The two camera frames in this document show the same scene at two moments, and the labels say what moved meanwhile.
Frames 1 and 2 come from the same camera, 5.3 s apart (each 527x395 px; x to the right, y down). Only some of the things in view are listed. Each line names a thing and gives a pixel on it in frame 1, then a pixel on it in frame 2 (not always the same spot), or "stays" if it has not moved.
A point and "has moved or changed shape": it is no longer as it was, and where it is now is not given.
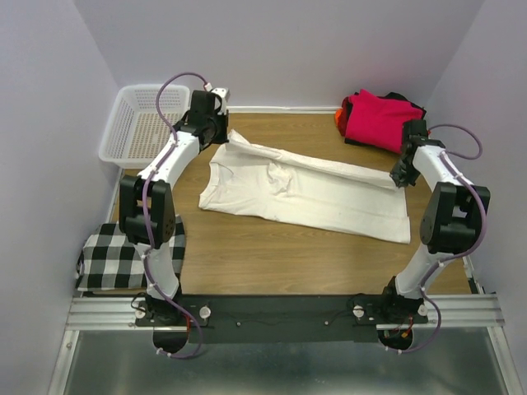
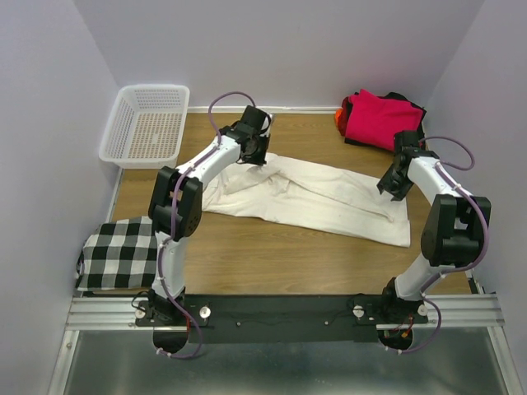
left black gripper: (221, 138) → (260, 160)
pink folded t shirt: (376, 121) stays
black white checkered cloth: (108, 262) stays
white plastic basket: (136, 133) stays
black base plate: (284, 318) stays
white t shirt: (248, 176) has moved or changed shape
